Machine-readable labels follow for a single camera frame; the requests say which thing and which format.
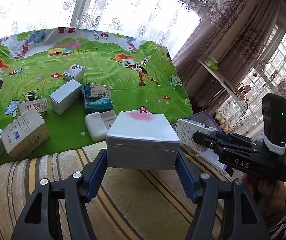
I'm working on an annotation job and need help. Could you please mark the white box pink stain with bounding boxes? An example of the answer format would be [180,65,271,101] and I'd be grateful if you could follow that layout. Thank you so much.
[106,111,180,170]

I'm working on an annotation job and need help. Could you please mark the beige barcode carton box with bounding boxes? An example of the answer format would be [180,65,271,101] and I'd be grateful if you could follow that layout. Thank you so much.
[0,107,49,161]

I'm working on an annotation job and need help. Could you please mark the white plastic case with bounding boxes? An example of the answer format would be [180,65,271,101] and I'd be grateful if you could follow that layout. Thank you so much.
[85,110,117,142]

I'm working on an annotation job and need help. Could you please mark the white orange logo box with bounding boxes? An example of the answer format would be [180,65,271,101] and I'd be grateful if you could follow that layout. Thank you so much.
[17,98,49,115]

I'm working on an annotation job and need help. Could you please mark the teal medicine box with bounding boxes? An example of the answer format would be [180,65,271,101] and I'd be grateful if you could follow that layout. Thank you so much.
[83,98,113,115]

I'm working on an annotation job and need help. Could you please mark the plain white tall box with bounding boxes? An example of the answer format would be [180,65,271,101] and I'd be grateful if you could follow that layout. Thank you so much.
[49,80,82,115]

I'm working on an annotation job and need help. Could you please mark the black binder clip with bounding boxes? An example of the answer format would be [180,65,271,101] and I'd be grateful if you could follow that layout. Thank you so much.
[22,89,42,102]

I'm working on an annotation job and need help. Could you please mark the white green patterned box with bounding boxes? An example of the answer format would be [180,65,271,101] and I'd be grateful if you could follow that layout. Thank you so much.
[84,83,112,98]

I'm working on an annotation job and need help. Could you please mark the white red blue medicine box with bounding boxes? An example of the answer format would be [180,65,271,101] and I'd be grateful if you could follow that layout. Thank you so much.
[63,64,85,85]

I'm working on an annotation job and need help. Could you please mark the person's right hand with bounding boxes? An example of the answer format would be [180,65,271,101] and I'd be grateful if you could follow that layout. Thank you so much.
[242,173,286,229]

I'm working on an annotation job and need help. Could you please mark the purple cardboard storage box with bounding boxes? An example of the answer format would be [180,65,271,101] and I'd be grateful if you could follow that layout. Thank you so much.
[172,111,222,132]

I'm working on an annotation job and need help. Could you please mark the pink figurine on table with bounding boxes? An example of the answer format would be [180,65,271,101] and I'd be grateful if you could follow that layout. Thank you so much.
[241,85,251,96]

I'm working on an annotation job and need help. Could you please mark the white curved side table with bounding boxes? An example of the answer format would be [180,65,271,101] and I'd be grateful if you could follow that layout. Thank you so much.
[197,59,247,113]

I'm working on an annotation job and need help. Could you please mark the green tissue pack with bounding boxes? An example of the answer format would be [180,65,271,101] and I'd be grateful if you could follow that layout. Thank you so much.
[204,57,218,71]

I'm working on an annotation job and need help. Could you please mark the striped beige cushion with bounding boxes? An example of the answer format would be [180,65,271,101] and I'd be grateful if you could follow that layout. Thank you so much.
[0,141,233,240]

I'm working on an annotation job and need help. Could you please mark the mauve floral curtain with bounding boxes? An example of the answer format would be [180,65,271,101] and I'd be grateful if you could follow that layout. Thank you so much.
[173,0,280,110]

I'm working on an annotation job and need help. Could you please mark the white lace sheer curtain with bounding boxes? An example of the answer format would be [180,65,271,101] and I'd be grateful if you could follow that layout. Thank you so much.
[0,0,199,55]

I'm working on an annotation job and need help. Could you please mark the green cartoon bed sheet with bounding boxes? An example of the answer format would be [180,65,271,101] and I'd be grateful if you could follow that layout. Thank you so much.
[0,27,193,169]

